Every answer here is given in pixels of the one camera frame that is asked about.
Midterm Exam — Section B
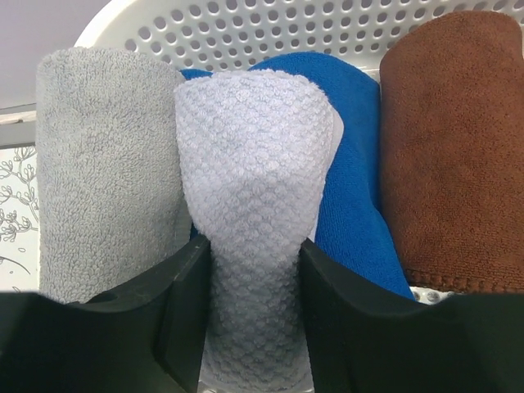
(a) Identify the brown rolled towel left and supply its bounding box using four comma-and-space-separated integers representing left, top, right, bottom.
380, 11, 523, 293

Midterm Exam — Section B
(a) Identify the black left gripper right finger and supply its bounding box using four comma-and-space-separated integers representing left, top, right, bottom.
299, 242, 523, 393

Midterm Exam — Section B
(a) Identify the light blue towel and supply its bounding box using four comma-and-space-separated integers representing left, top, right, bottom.
174, 70, 335, 392

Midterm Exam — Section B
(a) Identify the white plastic basket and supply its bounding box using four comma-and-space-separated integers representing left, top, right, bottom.
77, 1, 523, 92

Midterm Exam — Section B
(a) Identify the grey panda towel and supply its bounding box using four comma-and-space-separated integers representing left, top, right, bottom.
36, 47, 192, 303

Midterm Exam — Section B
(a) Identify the floral patterned table mat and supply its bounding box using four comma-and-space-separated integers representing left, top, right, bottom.
1, 146, 39, 292

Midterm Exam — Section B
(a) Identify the aluminium frame rail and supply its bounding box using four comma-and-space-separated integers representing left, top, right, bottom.
1, 103, 36, 149

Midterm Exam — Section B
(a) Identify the blue rolled towel right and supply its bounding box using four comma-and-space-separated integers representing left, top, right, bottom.
186, 52, 413, 299

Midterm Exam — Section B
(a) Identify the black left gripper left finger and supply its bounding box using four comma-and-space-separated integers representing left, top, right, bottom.
1, 236, 211, 392

